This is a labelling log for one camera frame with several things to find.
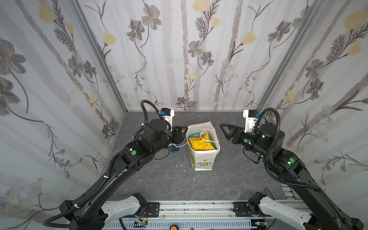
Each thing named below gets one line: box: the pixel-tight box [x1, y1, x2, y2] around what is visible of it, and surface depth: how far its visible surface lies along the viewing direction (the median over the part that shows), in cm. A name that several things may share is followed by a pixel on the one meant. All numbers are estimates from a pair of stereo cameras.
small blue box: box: [170, 145, 180, 152], surface depth 98 cm
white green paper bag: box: [185, 121, 221, 172], surface depth 80 cm
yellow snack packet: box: [187, 137, 216, 151], surface depth 78 cm
